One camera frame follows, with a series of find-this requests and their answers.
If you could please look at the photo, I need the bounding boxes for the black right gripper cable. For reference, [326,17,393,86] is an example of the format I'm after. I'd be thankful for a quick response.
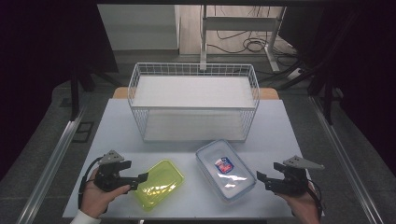
[307,178,324,217]

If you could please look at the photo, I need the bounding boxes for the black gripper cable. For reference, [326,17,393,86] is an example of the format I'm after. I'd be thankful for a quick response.
[307,178,324,217]
[78,156,104,210]

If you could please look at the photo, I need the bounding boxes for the black stand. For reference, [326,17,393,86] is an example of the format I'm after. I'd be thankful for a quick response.
[68,60,96,122]
[307,60,345,126]

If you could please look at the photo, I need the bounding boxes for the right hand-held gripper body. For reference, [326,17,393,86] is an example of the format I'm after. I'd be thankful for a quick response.
[274,155,325,197]

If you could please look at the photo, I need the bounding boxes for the person's left hand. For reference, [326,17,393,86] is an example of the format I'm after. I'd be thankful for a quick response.
[79,167,132,218]

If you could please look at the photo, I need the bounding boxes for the person's right hand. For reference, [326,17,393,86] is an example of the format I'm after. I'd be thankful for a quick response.
[276,183,322,224]

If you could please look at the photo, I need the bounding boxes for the metal floor rail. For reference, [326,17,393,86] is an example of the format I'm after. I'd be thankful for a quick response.
[16,105,88,224]
[308,95,385,224]

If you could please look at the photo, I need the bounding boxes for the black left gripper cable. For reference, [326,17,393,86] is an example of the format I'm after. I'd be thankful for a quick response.
[78,156,104,210]

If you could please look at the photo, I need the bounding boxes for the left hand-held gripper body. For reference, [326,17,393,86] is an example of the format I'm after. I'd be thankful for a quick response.
[93,149,134,192]

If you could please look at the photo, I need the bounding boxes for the wooden table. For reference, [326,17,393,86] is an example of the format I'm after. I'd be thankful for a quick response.
[112,86,280,101]

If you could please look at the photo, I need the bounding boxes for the white desk frame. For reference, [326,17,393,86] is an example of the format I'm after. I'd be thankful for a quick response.
[200,5,288,73]

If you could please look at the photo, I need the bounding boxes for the white cabinet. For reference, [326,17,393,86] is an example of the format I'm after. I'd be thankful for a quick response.
[97,4,181,51]

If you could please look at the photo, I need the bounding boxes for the white wire rack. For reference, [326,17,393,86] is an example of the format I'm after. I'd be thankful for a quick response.
[127,62,261,144]

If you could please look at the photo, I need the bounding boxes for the yellow-green plastic container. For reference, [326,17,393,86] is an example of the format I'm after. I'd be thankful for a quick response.
[134,159,185,213]

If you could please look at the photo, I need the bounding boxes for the white power strip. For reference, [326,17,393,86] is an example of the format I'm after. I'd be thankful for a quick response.
[287,67,305,81]

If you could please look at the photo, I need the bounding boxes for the white left sleeve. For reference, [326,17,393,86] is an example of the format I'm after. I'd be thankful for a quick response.
[69,209,103,224]

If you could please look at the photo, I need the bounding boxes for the black floor cables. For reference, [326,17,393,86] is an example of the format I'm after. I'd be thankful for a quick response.
[206,6,301,67]

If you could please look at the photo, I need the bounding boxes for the clear plastic food container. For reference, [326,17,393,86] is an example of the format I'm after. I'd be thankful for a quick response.
[195,138,258,203]

